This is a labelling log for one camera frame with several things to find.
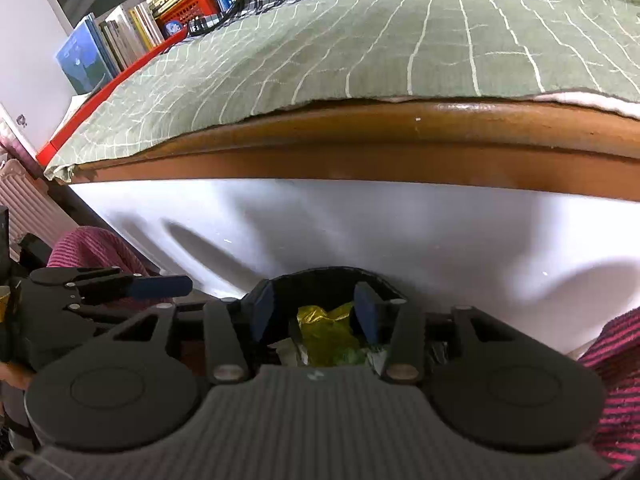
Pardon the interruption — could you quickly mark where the gold foil wrapper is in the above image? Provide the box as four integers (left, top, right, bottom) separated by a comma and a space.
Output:
296, 302, 353, 333

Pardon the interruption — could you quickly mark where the green checked blanket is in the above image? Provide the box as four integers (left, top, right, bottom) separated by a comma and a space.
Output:
44, 0, 640, 184

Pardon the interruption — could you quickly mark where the large blue book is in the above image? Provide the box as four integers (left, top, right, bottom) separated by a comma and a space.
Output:
54, 14, 114, 96

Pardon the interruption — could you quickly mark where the person's right leg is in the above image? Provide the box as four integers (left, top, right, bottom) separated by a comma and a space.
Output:
577, 307, 640, 472

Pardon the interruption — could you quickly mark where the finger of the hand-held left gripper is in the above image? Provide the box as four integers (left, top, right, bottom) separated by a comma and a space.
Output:
66, 266, 194, 307

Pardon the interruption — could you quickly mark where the person's leg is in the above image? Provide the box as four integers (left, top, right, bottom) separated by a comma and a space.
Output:
577, 307, 640, 472
46, 226, 162, 282

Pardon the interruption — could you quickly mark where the white paper scrap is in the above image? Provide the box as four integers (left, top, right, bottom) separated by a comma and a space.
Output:
272, 337, 307, 367

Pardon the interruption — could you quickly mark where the person's left leg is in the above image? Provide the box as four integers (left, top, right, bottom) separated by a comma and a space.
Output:
46, 226, 162, 282

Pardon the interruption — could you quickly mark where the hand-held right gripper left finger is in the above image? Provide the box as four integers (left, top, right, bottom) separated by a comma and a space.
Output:
107, 280, 276, 384

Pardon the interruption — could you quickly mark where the black trash bin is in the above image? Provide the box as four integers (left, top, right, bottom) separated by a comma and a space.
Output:
245, 266, 451, 376

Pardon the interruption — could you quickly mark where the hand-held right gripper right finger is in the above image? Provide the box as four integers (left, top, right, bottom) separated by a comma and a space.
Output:
354, 282, 536, 384

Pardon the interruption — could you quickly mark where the row of thin upright books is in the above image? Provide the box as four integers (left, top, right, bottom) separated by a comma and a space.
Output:
97, 2, 167, 77

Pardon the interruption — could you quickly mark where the white radiator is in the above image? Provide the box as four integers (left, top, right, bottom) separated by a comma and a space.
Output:
0, 157, 82, 262

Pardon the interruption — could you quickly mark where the red plastic basket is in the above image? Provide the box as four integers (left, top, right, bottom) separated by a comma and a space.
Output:
155, 0, 224, 39

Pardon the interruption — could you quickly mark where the wooden bed frame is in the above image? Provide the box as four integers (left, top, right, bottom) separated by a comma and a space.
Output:
70, 100, 640, 204

